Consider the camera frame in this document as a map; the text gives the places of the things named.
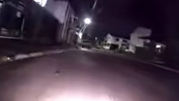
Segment parked vehicle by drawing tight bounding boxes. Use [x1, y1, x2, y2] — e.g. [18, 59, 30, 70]
[80, 37, 94, 50]

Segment white building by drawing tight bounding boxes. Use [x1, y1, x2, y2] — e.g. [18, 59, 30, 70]
[101, 32, 132, 54]

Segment street lamp on pole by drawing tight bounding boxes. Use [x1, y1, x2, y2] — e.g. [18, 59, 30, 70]
[75, 0, 100, 49]

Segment dark asphalt road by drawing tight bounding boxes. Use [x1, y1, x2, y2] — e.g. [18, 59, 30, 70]
[0, 35, 179, 101]

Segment pale tall building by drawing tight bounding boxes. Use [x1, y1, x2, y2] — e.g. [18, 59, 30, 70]
[126, 25, 159, 61]

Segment pale kerb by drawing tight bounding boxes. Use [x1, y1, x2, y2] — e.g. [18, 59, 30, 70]
[0, 37, 76, 77]

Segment building with lit sign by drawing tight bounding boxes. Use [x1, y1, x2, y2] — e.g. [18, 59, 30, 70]
[0, 0, 82, 50]

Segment dark pavement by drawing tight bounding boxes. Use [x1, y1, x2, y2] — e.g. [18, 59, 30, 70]
[0, 35, 74, 75]

